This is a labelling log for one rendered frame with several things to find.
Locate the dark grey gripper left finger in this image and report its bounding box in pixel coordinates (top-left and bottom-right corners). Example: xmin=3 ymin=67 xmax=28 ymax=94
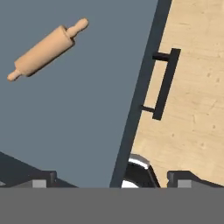
xmin=0 ymin=171 xmax=59 ymax=189

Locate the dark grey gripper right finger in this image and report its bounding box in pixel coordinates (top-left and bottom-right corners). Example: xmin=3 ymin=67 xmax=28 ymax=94
xmin=166 ymin=171 xmax=224 ymax=189

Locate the black bar drawer handle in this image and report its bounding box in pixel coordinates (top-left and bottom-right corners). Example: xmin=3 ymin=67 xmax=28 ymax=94
xmin=140 ymin=47 xmax=182 ymax=121

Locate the light wooden rolling pin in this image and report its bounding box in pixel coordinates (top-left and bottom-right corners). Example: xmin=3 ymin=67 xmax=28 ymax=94
xmin=6 ymin=17 xmax=89 ymax=82

